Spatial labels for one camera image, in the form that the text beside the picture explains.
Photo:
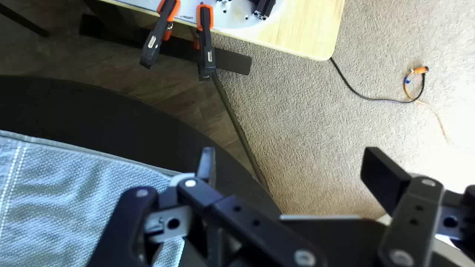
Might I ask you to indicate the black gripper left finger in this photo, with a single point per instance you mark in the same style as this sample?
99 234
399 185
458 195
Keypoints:
232 213

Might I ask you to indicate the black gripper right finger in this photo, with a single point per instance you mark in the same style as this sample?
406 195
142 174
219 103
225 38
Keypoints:
411 217

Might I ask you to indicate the orange black bar clamp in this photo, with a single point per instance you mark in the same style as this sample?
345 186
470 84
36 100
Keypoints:
158 39
207 50

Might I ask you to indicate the round black table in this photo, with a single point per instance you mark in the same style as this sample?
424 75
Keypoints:
99 113

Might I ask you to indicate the light blue folded towel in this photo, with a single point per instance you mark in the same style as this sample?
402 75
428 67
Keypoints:
65 198

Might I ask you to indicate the grey metal mounting plate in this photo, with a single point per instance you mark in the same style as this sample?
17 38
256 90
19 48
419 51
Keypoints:
232 17

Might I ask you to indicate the light wooden base table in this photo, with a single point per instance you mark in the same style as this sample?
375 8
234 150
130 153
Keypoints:
302 30

